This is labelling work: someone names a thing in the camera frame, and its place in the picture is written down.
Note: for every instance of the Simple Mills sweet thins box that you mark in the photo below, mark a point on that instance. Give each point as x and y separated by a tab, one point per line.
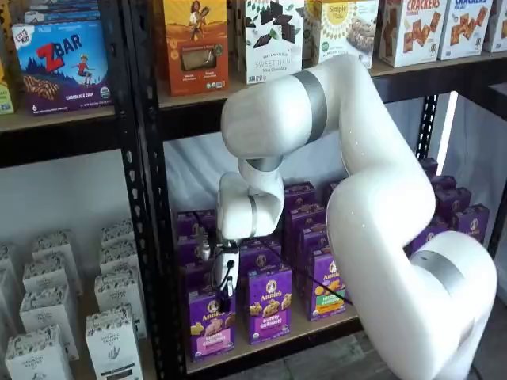
273	59

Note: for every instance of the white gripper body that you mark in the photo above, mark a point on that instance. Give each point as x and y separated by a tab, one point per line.
226	269

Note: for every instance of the purple Annie's box violet patch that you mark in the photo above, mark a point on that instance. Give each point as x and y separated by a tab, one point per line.
257	257
270	312

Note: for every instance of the cheddar pretzel crackers box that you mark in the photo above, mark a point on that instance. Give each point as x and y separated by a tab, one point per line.
412	31

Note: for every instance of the yellow Bobo's box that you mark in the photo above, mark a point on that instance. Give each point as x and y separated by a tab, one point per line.
4	31
4	91

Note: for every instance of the purple Annie's Hidden Veggies box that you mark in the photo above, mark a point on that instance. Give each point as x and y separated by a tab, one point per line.
313	237
299	196
307	215
321	285

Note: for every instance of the white cracker box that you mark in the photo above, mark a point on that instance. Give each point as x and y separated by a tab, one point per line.
500	23

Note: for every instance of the white Organic Pantry box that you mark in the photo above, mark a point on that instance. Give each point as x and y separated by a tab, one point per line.
47	275
117	233
53	245
47	312
37	356
119	259
113	344
119	295
6	257

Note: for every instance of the sea salt pretzel crackers box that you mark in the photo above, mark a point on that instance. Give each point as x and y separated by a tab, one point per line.
465	31

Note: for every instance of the purple Annie's box pink patch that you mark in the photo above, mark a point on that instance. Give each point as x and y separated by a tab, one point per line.
210	332
194	277
190	223
188	247

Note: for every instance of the purple Annie's snack box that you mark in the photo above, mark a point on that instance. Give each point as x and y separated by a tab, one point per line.
455	202
443	183
429	168
473	221

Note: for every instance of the purple Annie's box maroon patch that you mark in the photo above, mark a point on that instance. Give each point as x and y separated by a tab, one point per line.
428	233

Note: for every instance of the Simple Mills bars box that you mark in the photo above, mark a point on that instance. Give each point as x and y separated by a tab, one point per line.
344	27

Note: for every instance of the blue Clif Zbar box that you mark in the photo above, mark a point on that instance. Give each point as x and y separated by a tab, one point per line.
59	71
59	14

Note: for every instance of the orange Revival snack box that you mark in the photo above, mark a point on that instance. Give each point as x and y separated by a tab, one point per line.
196	47

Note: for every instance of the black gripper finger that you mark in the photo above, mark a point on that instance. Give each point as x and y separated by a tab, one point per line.
225	305

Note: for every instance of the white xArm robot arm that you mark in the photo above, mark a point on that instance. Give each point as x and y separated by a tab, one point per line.
376	221

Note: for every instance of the black metal shelving rack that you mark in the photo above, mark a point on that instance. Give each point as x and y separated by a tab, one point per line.
59	142
186	122

